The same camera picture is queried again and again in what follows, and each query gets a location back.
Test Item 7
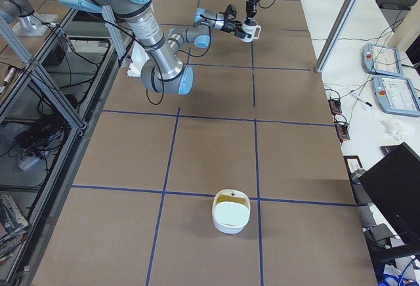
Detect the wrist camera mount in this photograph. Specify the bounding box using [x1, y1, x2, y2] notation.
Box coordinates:
[224, 4, 237, 18]

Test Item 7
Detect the black monitor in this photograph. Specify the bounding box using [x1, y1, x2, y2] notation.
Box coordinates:
[359, 142, 419, 243]

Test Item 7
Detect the teach pendant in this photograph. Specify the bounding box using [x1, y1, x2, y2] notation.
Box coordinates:
[362, 43, 403, 77]
[373, 75, 419, 117]

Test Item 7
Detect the crumpled white tissue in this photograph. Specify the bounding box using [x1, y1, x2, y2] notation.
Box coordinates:
[381, 118, 414, 140]

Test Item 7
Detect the cream bowl container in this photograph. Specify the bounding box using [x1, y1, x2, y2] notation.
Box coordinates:
[212, 189, 251, 234]

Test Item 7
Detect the white mug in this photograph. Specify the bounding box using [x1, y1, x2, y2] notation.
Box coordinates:
[241, 18, 261, 43]

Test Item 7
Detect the orange black electronics board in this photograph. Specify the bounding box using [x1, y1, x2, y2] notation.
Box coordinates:
[328, 99, 342, 115]

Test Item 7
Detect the white camera post with base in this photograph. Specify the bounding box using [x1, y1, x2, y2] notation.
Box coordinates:
[127, 43, 149, 77]

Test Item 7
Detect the black marker pen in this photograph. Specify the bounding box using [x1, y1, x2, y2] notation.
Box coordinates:
[350, 92, 373, 108]

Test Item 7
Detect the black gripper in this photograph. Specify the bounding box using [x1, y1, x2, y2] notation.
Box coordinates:
[245, 0, 260, 24]
[218, 19, 249, 39]

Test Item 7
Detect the lower teach pendant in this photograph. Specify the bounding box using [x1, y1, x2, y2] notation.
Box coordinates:
[373, 75, 419, 117]

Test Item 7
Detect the white power strip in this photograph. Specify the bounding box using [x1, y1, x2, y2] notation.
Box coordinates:
[16, 154, 40, 171]

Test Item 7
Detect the upper teach pendant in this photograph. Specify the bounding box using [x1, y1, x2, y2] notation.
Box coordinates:
[362, 43, 403, 77]

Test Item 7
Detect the aluminium frame post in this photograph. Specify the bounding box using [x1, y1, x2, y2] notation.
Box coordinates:
[315, 0, 358, 73]

